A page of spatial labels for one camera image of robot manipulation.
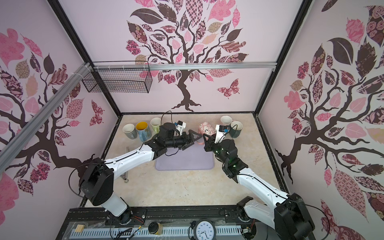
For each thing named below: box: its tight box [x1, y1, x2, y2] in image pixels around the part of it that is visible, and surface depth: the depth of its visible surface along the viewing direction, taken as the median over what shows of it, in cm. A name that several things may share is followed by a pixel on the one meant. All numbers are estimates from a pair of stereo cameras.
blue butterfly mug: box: [135, 121, 152, 142], surface depth 102 cm
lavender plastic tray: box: [155, 139, 215, 171], surface depth 93 cm
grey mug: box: [122, 123, 139, 140], surface depth 101 cm
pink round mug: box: [196, 121, 217, 145], surface depth 79 cm
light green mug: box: [150, 117, 162, 134], surface depth 103 cm
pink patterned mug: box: [220, 115, 233, 126], surface depth 106 cm
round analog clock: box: [194, 219, 217, 240], surface depth 69 cm
